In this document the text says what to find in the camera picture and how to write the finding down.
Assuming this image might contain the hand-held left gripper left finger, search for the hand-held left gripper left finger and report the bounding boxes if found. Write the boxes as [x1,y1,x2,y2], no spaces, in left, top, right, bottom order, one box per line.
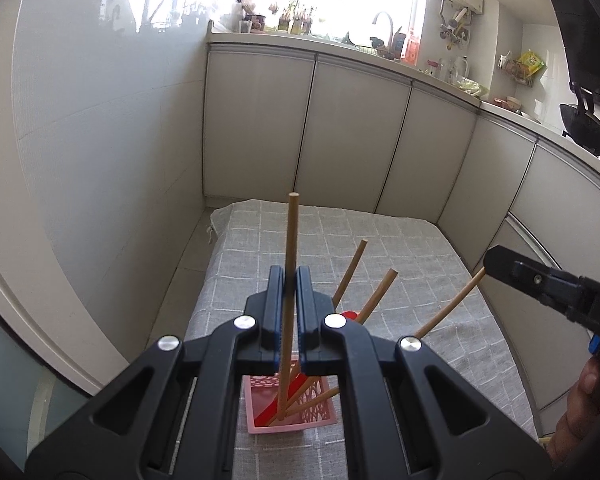
[25,266,286,480]

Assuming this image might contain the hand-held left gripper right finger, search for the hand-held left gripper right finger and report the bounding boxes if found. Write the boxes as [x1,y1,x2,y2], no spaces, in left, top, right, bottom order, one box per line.
[296,266,553,480]

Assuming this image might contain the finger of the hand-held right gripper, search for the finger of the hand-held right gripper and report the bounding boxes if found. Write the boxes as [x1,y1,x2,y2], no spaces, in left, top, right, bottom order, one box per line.
[482,245,581,317]

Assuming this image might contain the bunch of wooden chopsticks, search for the bunch of wooden chopsticks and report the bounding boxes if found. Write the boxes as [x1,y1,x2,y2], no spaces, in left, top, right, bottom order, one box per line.
[282,239,400,417]

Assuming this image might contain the long wooden chopstick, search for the long wooden chopstick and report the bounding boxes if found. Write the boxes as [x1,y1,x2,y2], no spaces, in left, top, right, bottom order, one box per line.
[277,192,301,420]
[414,267,487,340]

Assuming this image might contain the pink perforated utensil holder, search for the pink perforated utensil holder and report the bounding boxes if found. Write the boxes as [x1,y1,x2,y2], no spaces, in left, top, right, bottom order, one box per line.
[242,352,339,435]

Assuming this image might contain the red plastic spoon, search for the red plastic spoon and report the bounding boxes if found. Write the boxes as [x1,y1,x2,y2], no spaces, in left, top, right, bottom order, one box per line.
[257,311,362,428]

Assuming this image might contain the person's right hand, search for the person's right hand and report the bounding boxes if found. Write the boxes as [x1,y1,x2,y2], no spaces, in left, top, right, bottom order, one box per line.
[550,352,600,463]

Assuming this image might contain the grey chequered tablecloth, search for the grey chequered tablecloth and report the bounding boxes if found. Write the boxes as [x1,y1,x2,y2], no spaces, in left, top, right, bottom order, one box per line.
[182,199,541,480]

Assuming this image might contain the black wok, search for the black wok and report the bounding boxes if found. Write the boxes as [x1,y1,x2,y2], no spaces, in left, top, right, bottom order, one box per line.
[559,81,600,157]

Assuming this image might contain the white kitchen cabinet unit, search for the white kitchen cabinet unit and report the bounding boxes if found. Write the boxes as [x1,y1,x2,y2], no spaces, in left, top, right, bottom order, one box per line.
[202,30,600,436]

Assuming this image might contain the bag of green vegetables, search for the bag of green vegetables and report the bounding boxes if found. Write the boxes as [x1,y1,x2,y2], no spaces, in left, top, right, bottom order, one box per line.
[455,77,488,98]

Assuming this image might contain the yellow snack packet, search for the yellow snack packet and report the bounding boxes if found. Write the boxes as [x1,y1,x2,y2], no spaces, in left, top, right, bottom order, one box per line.
[517,50,546,73]

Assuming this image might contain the water heater pipes and valves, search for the water heater pipes and valves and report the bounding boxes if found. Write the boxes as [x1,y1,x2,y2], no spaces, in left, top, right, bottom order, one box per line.
[439,0,473,51]

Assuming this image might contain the chrome curved faucet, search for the chrome curved faucet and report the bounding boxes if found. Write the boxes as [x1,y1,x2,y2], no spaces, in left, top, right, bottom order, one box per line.
[371,11,396,56]

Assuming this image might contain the frosted glass door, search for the frosted glass door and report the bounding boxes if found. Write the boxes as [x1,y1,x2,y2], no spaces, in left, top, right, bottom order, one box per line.
[0,305,93,461]

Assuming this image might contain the row of small windowsill ornaments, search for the row of small windowsill ornaments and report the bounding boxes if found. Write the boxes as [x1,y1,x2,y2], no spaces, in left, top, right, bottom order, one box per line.
[267,0,318,36]

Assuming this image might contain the wire wall rack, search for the wire wall rack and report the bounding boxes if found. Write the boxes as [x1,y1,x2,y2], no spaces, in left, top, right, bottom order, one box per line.
[497,50,548,88]

